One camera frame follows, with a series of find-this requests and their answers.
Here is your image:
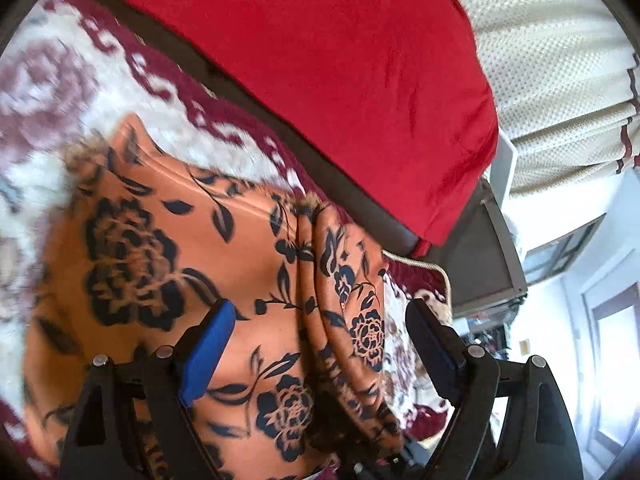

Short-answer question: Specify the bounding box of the orange black floral garment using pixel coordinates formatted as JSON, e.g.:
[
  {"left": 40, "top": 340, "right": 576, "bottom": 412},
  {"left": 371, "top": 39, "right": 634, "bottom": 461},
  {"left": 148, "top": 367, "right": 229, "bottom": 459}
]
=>
[{"left": 23, "top": 115, "right": 402, "bottom": 479}]

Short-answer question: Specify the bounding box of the plain red pillow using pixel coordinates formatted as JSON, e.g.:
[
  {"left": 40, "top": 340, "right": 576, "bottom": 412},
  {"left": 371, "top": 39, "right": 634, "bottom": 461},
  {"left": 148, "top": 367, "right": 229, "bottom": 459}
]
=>
[{"left": 124, "top": 0, "right": 498, "bottom": 245}]

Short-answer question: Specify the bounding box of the red white floral blanket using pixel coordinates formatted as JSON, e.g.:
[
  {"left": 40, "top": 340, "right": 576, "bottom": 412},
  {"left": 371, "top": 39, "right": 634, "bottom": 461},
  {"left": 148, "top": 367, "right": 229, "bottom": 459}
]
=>
[{"left": 1, "top": 0, "right": 450, "bottom": 479}]

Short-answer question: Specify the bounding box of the cluttered shelf unit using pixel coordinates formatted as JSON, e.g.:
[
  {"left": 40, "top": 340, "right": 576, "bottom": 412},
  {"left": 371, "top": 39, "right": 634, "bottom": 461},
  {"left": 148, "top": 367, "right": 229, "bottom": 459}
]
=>
[{"left": 452, "top": 295, "right": 527, "bottom": 361}]

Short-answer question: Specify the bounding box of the cream dotted curtain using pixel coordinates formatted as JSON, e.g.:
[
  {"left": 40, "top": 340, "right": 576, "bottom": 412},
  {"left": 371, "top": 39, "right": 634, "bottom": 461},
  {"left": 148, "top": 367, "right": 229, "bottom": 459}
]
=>
[{"left": 459, "top": 0, "right": 639, "bottom": 197}]

